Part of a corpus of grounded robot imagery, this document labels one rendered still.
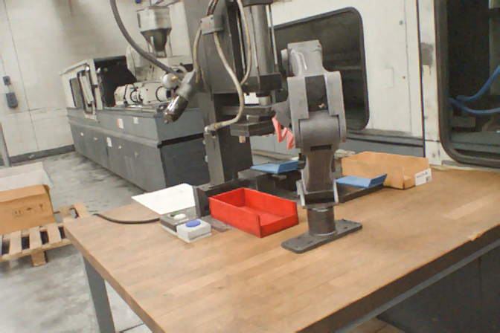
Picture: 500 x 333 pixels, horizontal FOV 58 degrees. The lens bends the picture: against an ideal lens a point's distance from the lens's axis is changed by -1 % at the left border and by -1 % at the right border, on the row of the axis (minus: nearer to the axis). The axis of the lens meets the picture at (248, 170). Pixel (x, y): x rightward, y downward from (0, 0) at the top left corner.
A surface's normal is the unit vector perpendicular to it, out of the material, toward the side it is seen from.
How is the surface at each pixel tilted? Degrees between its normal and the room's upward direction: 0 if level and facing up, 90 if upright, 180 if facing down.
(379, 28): 90
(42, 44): 90
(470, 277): 90
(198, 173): 90
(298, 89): 82
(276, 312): 0
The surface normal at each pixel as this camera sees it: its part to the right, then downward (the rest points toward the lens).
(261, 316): -0.13, -0.97
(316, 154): 0.06, 0.90
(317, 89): -0.02, 0.51
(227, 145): 0.55, 0.12
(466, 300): -0.86, 0.22
